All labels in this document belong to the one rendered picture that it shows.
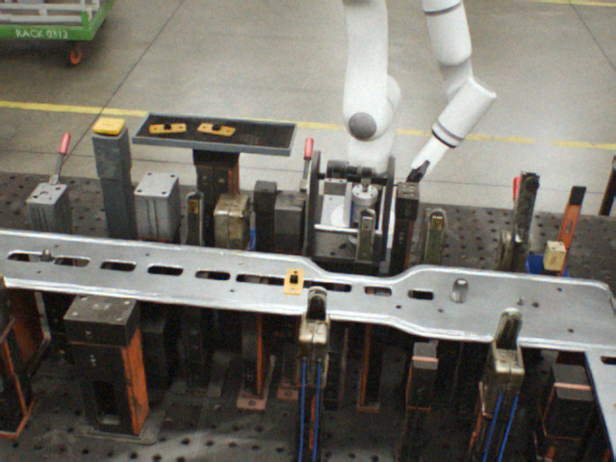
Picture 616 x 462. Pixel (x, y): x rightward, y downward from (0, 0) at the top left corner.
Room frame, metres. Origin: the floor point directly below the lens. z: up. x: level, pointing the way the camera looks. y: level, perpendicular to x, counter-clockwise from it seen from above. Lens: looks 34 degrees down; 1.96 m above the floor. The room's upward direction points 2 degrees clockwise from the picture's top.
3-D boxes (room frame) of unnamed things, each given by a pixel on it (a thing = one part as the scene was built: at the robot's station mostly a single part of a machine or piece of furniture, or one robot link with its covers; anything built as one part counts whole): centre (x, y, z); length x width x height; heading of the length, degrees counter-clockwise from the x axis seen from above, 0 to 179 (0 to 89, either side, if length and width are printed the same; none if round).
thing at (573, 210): (1.33, -0.55, 0.95); 0.03 x 0.01 x 0.50; 85
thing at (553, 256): (1.30, -0.53, 0.88); 0.04 x 0.04 x 0.36; 85
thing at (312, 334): (1.05, -0.02, 0.87); 0.12 x 0.09 x 0.35; 175
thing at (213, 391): (1.24, 0.23, 0.84); 0.13 x 0.11 x 0.29; 175
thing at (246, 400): (1.23, 0.10, 0.84); 0.17 x 0.06 x 0.29; 175
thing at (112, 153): (1.60, 0.48, 0.92); 0.08 x 0.08 x 0.44; 85
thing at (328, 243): (1.42, -0.09, 0.94); 0.18 x 0.13 x 0.49; 85
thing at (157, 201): (1.42, 0.34, 0.90); 0.13 x 0.10 x 0.41; 175
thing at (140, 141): (1.58, 0.22, 1.16); 0.37 x 0.14 x 0.02; 85
